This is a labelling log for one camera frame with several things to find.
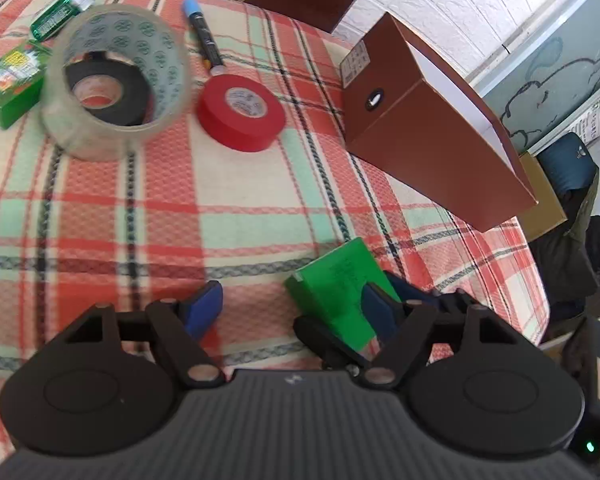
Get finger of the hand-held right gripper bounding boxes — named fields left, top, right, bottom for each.
left=293, top=315, right=370, bottom=369
left=383, top=271, right=481, bottom=307

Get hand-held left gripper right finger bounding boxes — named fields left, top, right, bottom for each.
left=362, top=283, right=516, bottom=389

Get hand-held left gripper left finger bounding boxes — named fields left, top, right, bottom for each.
left=67, top=281, right=226, bottom=389

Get plain green box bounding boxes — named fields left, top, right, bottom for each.
left=285, top=237, right=406, bottom=353

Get brown cardboard box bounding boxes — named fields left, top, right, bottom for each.
left=340, top=11, right=540, bottom=233

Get clear tape roll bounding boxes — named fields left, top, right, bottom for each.
left=40, top=4, right=192, bottom=162

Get plaid blanket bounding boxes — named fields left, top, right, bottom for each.
left=0, top=0, right=551, bottom=461

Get dark clothing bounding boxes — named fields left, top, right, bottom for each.
left=527, top=170, right=600, bottom=321

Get tan cardboard carton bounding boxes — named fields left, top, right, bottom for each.
left=517, top=152, right=568, bottom=243

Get red tape roll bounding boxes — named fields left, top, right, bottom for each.
left=196, top=74, right=287, bottom=153

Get black tape roll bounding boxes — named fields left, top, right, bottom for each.
left=62, top=57, right=151, bottom=127

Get blue capped marker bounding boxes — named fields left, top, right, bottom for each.
left=181, top=0, right=226, bottom=77

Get printed green box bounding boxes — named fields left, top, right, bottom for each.
left=0, top=40, right=51, bottom=131

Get green and white pack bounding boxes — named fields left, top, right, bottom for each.
left=29, top=0, right=106, bottom=41

